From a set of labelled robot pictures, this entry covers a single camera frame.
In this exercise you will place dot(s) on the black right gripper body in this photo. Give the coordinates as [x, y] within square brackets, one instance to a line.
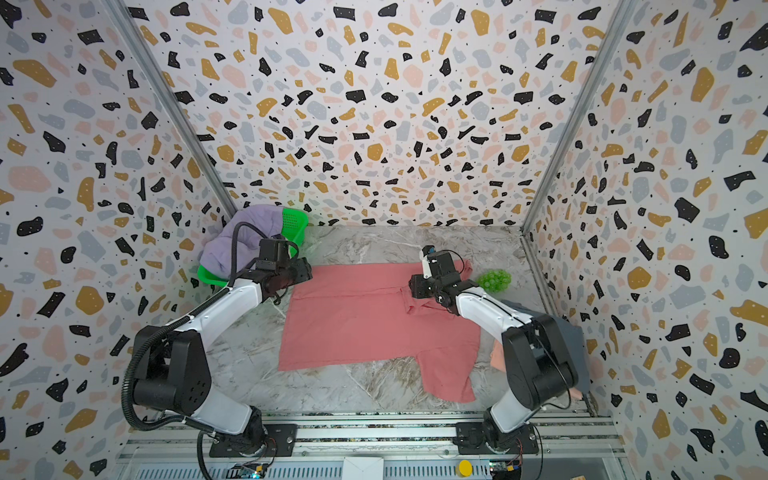
[420, 285]

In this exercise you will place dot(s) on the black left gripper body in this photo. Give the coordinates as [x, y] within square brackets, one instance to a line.
[295, 272]

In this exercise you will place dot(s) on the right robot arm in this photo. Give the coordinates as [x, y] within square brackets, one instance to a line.
[489, 313]

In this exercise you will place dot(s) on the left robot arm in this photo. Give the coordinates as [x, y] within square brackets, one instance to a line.
[168, 379]

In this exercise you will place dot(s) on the green plastic basket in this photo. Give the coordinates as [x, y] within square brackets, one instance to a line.
[294, 225]

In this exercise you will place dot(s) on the green plastic grape bunch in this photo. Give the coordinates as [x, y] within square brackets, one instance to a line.
[494, 281]

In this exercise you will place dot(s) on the lavender t-shirt in basket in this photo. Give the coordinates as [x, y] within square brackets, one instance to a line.
[240, 237]

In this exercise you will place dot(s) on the folded salmon pink t-shirt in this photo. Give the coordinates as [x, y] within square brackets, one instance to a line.
[497, 360]

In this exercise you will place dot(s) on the folded dark grey t-shirt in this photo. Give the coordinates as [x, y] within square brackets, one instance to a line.
[544, 356]

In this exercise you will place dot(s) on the yellow round button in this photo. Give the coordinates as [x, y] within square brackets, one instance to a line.
[465, 469]

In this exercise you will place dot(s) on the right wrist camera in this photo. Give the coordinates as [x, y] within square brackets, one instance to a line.
[426, 251]

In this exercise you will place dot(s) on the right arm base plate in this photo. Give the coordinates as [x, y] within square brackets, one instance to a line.
[478, 438]

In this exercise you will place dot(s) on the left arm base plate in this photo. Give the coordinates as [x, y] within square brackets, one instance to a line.
[258, 443]

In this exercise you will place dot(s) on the white box on rail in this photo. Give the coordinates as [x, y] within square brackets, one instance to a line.
[363, 468]

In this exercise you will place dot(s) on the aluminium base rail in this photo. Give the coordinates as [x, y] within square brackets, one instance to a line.
[413, 445]

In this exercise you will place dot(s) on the left aluminium corner post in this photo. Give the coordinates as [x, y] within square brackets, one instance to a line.
[121, 18]

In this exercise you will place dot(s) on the aluminium corner post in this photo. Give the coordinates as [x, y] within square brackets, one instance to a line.
[121, 18]
[615, 29]

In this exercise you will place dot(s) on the right aluminium corner post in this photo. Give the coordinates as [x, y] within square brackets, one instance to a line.
[615, 29]

